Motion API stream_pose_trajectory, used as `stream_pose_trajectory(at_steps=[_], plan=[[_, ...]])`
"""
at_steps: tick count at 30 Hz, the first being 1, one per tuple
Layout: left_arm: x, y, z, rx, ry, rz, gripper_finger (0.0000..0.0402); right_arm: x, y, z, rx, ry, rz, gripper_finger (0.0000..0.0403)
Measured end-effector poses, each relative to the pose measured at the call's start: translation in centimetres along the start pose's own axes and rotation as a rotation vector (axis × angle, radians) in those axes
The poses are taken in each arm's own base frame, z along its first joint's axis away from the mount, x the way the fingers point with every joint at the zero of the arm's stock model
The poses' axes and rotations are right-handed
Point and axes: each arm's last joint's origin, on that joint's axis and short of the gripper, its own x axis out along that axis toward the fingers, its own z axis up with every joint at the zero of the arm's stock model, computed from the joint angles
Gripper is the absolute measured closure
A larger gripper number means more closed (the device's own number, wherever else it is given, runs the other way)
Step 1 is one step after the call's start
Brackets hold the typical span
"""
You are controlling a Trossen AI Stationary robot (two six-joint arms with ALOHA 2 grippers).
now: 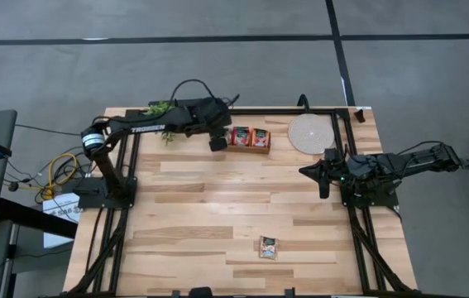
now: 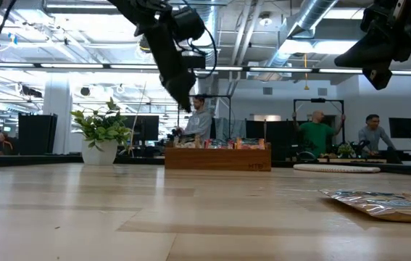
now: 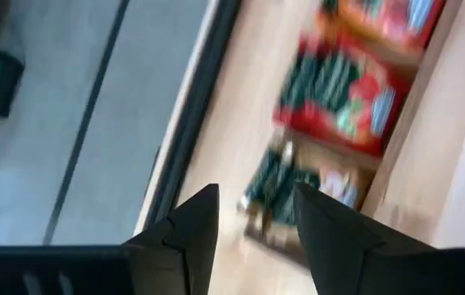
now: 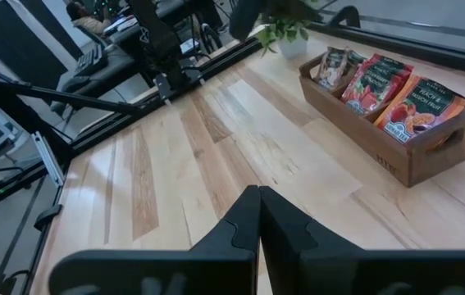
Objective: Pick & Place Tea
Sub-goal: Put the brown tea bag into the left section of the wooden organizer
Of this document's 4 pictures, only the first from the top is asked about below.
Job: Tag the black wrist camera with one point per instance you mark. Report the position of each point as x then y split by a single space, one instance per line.
218 143
324 188

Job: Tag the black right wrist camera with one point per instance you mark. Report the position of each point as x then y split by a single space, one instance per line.
324 188

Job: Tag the white paper sheet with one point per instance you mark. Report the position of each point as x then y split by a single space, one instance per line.
62 215

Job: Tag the beige tea packet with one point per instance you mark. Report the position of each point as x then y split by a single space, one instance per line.
268 247

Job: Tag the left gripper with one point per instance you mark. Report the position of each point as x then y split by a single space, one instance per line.
213 116

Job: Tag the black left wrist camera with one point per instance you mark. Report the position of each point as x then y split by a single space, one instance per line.
218 143

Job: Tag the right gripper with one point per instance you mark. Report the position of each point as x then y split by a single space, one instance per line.
337 169

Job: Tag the black rounded object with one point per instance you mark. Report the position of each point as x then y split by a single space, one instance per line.
200 292

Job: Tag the round woven placemat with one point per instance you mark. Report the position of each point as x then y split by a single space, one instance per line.
311 133

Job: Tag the orange tea packet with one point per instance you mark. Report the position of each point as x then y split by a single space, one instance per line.
260 137

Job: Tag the black table frame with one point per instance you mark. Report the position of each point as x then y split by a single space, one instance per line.
120 265

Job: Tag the wooden tea box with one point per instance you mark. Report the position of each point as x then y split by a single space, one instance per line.
250 148

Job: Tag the potted green plant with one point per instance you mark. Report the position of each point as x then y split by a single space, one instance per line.
157 109

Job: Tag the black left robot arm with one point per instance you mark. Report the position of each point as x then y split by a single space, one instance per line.
147 124

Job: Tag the red tea packet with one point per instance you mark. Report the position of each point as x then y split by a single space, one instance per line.
240 136

